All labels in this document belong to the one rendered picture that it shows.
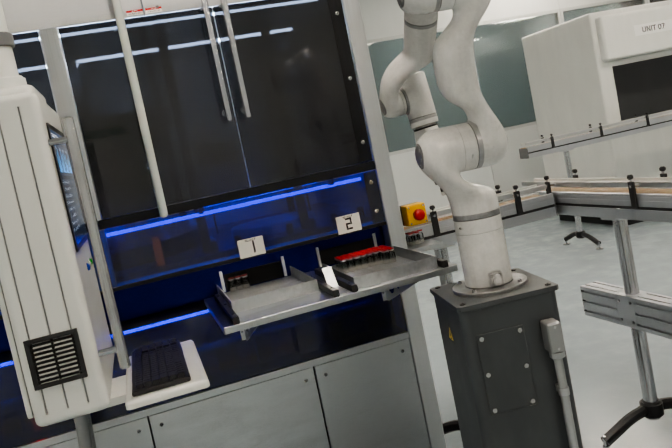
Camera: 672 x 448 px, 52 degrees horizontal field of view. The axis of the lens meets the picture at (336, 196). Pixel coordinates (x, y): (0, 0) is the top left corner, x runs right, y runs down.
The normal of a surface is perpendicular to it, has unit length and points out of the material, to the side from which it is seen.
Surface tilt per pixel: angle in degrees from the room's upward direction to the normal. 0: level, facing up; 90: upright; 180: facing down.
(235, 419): 90
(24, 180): 90
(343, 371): 90
